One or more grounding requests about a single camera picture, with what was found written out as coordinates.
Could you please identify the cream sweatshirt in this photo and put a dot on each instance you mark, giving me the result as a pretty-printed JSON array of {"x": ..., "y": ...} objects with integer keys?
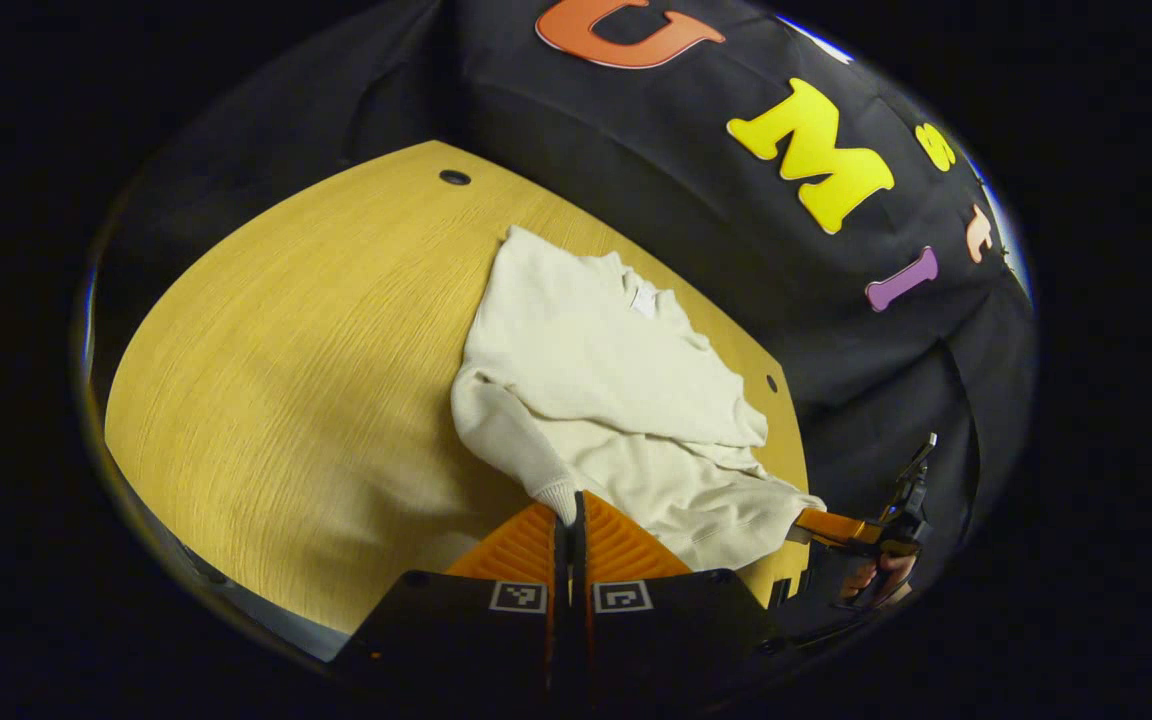
[{"x": 596, "y": 380}]

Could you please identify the black backdrop cloth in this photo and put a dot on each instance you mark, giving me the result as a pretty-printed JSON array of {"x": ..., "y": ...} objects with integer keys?
[{"x": 686, "y": 200}]

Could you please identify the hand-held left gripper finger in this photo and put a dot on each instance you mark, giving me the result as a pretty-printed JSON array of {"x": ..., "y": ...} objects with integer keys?
[
  {"x": 561, "y": 620},
  {"x": 579, "y": 620}
]

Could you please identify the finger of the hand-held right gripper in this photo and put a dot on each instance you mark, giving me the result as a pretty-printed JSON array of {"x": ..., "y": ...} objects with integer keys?
[{"x": 836, "y": 527}]

